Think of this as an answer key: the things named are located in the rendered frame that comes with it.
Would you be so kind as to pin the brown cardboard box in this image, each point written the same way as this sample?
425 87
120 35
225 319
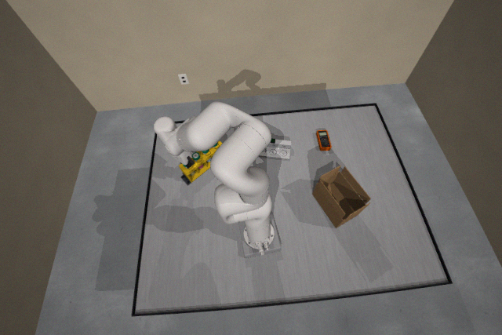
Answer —
345 193

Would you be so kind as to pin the orange digital multimeter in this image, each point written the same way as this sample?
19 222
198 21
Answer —
323 140

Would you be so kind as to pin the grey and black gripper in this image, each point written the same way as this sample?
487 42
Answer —
185 159

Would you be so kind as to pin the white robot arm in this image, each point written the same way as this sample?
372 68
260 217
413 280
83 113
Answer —
244 187

